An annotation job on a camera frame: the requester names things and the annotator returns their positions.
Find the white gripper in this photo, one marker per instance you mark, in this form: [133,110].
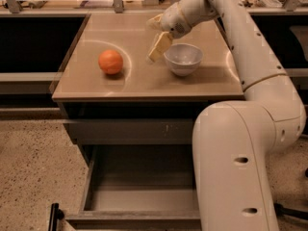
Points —
[172,22]

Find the orange fruit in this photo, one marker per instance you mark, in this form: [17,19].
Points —
[110,62]

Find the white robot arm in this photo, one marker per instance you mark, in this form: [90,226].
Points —
[231,139]

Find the grey drawer cabinet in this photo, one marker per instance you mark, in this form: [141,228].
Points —
[141,90]

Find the closed top drawer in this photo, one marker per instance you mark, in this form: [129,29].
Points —
[129,131]

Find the open middle drawer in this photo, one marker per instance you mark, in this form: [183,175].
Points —
[143,187]

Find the white bowl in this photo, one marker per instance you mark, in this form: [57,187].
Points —
[183,59]

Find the black chair base leg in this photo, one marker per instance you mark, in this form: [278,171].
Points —
[280,210]

